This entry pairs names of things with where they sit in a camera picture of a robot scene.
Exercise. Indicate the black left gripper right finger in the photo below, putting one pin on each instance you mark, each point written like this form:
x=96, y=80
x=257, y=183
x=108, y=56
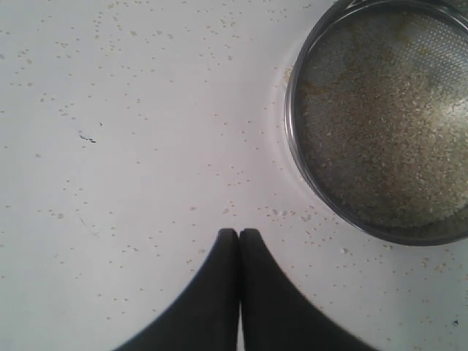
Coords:
x=275, y=315

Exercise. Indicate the round stainless steel sieve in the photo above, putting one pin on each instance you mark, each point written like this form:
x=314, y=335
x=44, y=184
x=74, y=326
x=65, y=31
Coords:
x=359, y=37

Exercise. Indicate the yellow grain pile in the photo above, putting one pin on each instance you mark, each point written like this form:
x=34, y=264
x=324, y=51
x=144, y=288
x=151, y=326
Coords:
x=392, y=147

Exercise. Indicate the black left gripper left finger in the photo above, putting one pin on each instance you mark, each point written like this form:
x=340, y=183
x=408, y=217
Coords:
x=205, y=315

